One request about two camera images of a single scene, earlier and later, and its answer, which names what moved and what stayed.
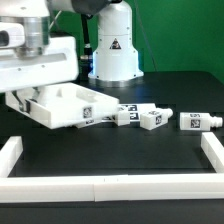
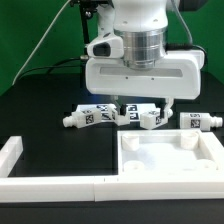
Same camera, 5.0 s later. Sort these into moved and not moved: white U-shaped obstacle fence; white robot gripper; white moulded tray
Moved: white moulded tray; white robot gripper
Not moved: white U-shaped obstacle fence
